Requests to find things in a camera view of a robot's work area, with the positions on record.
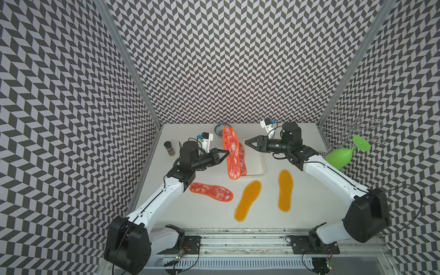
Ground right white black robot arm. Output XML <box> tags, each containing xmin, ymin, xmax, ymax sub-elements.
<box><xmin>245</xmin><ymin>123</ymin><xmax>391</xmax><ymax>251</ymax></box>

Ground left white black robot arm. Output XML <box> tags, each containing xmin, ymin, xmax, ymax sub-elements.
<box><xmin>104</xmin><ymin>141</ymin><xmax>230</xmax><ymax>275</ymax></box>

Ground white storage tray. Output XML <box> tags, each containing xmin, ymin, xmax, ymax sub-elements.
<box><xmin>239</xmin><ymin>138</ymin><xmax>265</xmax><ymax>176</ymax></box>

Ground blue white porcelain bowl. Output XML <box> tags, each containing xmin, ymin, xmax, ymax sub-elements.
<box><xmin>214</xmin><ymin>123</ymin><xmax>231</xmax><ymax>138</ymax></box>

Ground small spice jar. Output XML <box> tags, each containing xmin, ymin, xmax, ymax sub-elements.
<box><xmin>164</xmin><ymin>141</ymin><xmax>175</xmax><ymax>156</ymax></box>

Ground yellow insole right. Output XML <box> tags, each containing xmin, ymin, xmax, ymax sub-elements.
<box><xmin>277</xmin><ymin>170</ymin><xmax>294</xmax><ymax>213</ymax></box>

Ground yellow insole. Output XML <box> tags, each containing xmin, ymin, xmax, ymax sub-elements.
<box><xmin>277</xmin><ymin>170</ymin><xmax>294</xmax><ymax>213</ymax></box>
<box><xmin>234</xmin><ymin>181</ymin><xmax>262</xmax><ymax>222</ymax></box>

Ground yellow insole left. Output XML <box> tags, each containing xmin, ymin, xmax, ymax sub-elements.
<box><xmin>234</xmin><ymin>181</ymin><xmax>262</xmax><ymax>222</ymax></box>

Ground green plastic wine glass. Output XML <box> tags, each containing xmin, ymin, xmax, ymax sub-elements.
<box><xmin>325</xmin><ymin>136</ymin><xmax>371</xmax><ymax>170</ymax></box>

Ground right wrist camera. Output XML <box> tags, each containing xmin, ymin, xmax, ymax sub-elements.
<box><xmin>260</xmin><ymin>118</ymin><xmax>277</xmax><ymax>132</ymax></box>

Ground clear wire rack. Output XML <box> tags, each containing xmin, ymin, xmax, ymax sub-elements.
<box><xmin>324</xmin><ymin>108</ymin><xmax>384</xmax><ymax>151</ymax></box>

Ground aluminium front rail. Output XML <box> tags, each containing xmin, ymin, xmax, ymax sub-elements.
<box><xmin>102</xmin><ymin>228</ymin><xmax>393</xmax><ymax>259</ymax></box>

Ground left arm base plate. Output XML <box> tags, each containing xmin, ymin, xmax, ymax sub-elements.
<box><xmin>151</xmin><ymin>225</ymin><xmax>202</xmax><ymax>255</ymax></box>

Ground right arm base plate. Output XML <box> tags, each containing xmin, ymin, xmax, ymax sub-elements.
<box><xmin>286</xmin><ymin>223</ymin><xmax>340</xmax><ymax>255</ymax></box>

